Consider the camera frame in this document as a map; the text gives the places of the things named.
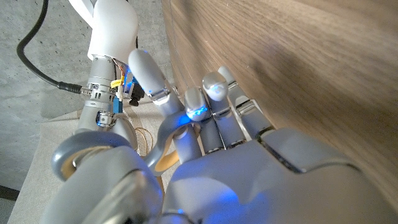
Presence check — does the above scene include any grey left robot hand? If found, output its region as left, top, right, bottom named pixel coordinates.
left=40, top=49, right=398, bottom=224

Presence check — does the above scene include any beige striped curtain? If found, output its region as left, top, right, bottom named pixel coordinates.
left=7, top=102, right=175, bottom=224

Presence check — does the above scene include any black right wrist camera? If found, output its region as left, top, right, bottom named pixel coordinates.
left=127, top=81, right=146, bottom=107

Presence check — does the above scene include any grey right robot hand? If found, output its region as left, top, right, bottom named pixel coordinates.
left=74, top=55, right=139, bottom=150

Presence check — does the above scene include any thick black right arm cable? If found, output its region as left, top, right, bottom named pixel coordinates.
left=17, top=0, right=91, bottom=95

